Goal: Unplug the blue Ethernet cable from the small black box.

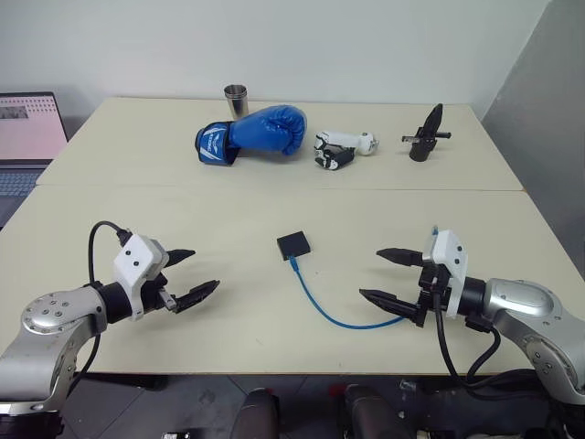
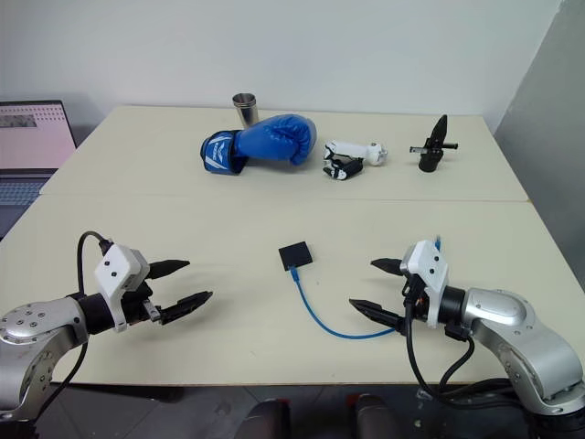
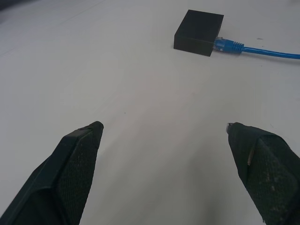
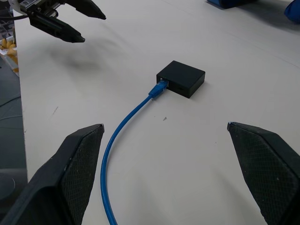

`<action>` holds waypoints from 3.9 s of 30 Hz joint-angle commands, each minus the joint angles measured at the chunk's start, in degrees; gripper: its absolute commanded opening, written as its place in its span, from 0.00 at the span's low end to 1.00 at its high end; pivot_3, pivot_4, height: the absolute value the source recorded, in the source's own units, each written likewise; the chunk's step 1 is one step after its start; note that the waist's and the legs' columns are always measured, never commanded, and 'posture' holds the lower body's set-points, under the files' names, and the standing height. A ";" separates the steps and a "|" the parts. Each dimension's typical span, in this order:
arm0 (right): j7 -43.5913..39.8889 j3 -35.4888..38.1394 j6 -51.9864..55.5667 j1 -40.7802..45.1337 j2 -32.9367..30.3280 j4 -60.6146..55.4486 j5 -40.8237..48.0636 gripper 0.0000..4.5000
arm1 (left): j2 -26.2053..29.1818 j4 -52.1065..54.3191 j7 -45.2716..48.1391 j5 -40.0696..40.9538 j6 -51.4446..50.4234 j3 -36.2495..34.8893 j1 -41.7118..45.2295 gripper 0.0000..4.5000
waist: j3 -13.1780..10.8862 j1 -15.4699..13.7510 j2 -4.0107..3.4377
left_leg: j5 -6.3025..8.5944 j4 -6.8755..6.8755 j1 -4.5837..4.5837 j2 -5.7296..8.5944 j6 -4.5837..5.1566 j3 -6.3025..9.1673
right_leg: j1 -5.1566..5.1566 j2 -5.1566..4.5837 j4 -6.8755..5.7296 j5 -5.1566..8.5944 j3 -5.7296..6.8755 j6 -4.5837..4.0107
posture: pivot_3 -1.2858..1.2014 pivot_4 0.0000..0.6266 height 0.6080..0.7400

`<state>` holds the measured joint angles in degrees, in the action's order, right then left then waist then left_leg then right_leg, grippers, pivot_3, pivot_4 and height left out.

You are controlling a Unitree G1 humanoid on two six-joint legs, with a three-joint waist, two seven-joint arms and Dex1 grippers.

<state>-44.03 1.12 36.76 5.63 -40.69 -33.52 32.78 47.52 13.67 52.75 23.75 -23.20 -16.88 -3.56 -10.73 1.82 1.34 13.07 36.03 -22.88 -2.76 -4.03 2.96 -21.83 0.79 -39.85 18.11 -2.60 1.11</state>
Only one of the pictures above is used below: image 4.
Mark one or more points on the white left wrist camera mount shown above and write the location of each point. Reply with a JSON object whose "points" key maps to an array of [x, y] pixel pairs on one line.
{"points": [[14, 3]]}

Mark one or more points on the dark grey round base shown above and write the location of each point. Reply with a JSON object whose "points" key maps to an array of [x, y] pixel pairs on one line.
{"points": [[9, 185]]}

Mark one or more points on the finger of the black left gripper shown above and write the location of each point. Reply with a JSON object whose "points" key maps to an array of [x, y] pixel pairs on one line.
{"points": [[89, 9], [56, 28]]}

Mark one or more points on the blue cloth object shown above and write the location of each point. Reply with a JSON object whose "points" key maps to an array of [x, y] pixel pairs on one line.
{"points": [[293, 10], [230, 2]]}

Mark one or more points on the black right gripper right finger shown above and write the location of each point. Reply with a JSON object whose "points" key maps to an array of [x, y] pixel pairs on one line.
{"points": [[269, 168]]}

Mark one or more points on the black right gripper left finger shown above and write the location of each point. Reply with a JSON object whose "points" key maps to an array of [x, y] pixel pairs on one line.
{"points": [[49, 182]]}

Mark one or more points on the yellow objects at edge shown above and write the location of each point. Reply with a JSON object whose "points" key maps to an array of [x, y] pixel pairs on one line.
{"points": [[9, 47]]}

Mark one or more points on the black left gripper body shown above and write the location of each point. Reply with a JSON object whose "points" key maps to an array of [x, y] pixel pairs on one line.
{"points": [[44, 6]]}

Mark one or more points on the small black box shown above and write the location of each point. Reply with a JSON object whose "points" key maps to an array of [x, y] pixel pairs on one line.
{"points": [[182, 75]]}

